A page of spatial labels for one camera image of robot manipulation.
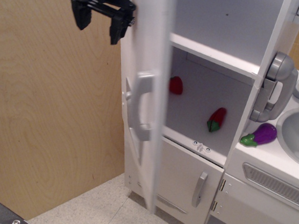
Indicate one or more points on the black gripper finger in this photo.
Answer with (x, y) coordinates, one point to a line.
(119, 25)
(82, 14)

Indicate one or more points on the white fridge door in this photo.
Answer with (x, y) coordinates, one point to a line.
(145, 70)

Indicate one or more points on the white toy fridge cabinet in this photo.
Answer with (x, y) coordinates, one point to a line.
(222, 50)

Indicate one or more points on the grey ice dispenser panel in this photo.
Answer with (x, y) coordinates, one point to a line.
(138, 145)

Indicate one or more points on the red toy strawberry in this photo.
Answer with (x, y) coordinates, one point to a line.
(176, 85)

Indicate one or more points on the red toy chili pepper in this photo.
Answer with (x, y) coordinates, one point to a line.
(216, 120)

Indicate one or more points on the grey toy telephone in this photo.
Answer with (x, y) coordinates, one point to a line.
(276, 89)

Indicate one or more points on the white lower freezer door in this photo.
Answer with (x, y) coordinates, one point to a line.
(182, 162)

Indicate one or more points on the purple toy eggplant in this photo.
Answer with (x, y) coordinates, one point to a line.
(265, 133)

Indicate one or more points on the grey toy sink basin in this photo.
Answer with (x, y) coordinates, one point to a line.
(288, 133)

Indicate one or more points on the white toy kitchen counter unit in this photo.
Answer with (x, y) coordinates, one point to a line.
(240, 201)

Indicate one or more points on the grey vent grille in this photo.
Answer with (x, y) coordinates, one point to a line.
(271, 183)

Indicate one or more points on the grey upper door handle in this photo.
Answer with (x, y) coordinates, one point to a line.
(143, 85)

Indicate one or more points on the grey freezer door handle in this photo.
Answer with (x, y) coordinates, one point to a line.
(197, 192)

